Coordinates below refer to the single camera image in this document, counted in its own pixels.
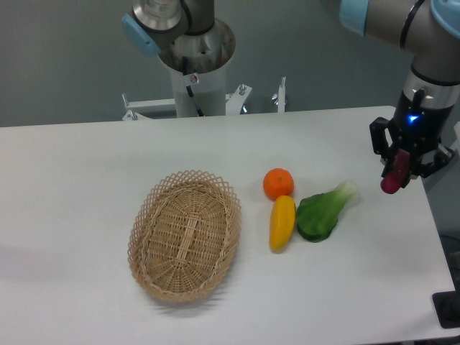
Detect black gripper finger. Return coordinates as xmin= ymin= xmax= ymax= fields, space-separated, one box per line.
xmin=369 ymin=117 xmax=399 ymax=177
xmin=401 ymin=144 xmax=455 ymax=188

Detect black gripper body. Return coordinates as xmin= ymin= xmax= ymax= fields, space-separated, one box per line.
xmin=392 ymin=88 xmax=453 ymax=163

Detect purple sweet potato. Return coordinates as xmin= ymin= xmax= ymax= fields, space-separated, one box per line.
xmin=380 ymin=149 xmax=410 ymax=194

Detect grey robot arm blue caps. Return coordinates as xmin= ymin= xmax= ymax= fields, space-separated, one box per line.
xmin=121 ymin=1 xmax=459 ymax=194

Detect woven wicker basket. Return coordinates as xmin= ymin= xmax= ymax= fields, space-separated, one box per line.
xmin=127 ymin=170 xmax=242 ymax=303

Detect green bok choy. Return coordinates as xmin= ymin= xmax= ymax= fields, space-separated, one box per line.
xmin=295 ymin=181 xmax=359 ymax=242

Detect orange tangerine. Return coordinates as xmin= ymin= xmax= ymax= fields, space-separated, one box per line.
xmin=262 ymin=167 xmax=295 ymax=200

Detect yellow mango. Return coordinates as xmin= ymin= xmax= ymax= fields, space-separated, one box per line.
xmin=269 ymin=195 xmax=296 ymax=253

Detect black box at table edge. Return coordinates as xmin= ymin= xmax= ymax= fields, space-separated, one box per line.
xmin=432 ymin=291 xmax=459 ymax=329

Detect white clamp post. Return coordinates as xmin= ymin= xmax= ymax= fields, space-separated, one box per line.
xmin=272 ymin=75 xmax=287 ymax=114

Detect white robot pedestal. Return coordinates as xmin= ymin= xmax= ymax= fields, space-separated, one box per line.
xmin=169 ymin=67 xmax=226 ymax=116

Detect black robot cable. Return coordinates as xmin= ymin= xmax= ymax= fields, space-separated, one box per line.
xmin=181 ymin=56 xmax=205 ymax=118

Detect white metal mounting frame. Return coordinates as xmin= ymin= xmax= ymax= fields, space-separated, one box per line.
xmin=121 ymin=84 xmax=252 ymax=121

